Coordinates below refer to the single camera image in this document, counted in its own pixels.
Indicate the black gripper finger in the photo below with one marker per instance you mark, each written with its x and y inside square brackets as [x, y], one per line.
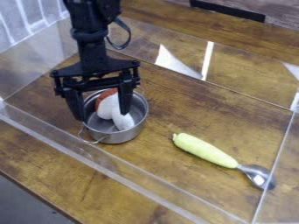
[74, 99]
[125, 92]

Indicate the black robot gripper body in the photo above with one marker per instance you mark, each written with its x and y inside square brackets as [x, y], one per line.
[73, 77]

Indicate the white plush mushroom brown cap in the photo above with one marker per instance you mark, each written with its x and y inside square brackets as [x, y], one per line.
[108, 109]

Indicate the silver metal pot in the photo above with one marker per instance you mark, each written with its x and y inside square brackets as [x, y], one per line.
[106, 126]

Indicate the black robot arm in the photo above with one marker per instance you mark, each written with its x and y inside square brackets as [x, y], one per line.
[92, 16]

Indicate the black bar at background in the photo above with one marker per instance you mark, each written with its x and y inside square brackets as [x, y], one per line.
[229, 10]

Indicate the yellow handled metal spoon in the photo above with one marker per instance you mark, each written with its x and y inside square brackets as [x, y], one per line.
[209, 152]

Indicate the clear acrylic enclosure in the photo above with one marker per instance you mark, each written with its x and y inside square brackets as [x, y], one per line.
[221, 80]

